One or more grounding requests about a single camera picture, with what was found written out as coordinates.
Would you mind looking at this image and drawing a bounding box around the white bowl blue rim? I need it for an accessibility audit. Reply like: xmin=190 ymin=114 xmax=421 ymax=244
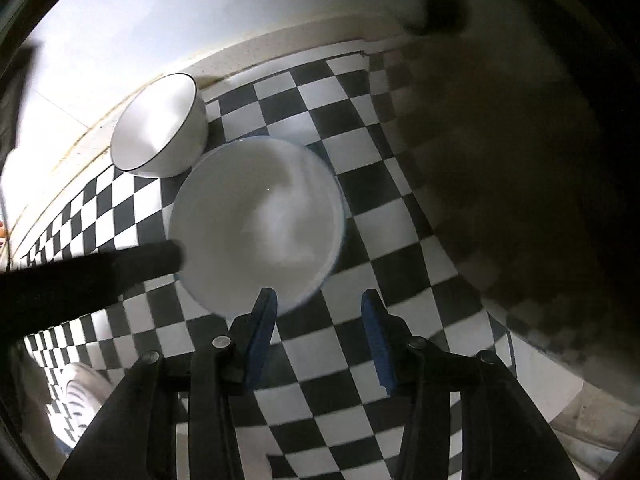
xmin=168 ymin=136 xmax=346 ymax=318

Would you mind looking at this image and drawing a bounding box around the black white checkered tablecloth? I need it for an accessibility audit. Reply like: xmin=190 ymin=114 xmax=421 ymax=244
xmin=17 ymin=44 xmax=576 ymax=479

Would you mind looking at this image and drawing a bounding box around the white bowl black rim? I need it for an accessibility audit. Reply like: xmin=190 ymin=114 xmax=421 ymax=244
xmin=110 ymin=73 xmax=208 ymax=178

